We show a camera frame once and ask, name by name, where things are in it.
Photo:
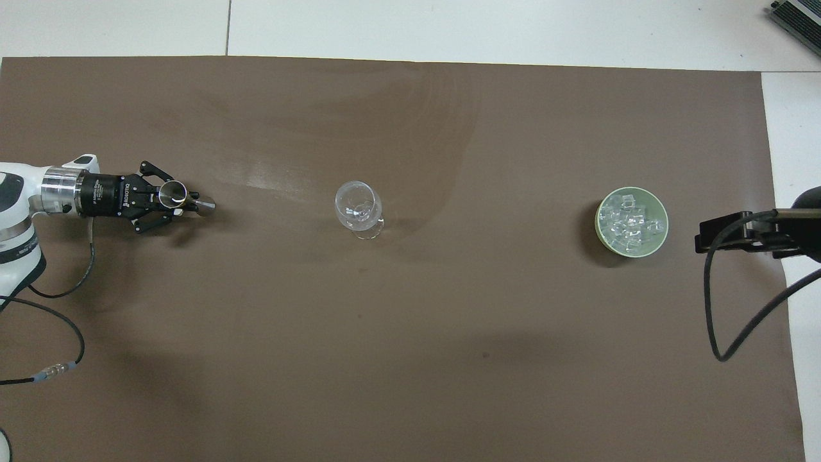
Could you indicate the small silver metal cup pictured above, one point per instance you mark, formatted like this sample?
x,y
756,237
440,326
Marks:
x,y
173,194

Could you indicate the clear ice cube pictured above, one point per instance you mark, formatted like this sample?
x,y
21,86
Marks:
x,y
628,203
642,222
627,236
614,217

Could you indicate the light green bowl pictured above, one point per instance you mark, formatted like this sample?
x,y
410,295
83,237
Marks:
x,y
601,231

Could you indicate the grey ribbed device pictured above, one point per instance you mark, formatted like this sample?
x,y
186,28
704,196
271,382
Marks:
x,y
798,18

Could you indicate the clear wine glass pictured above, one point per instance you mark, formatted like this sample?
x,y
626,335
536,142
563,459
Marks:
x,y
358,206

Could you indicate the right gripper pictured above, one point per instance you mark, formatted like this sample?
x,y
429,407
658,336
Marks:
x,y
807,240

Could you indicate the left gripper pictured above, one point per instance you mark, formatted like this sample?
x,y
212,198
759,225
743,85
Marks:
x,y
109,194

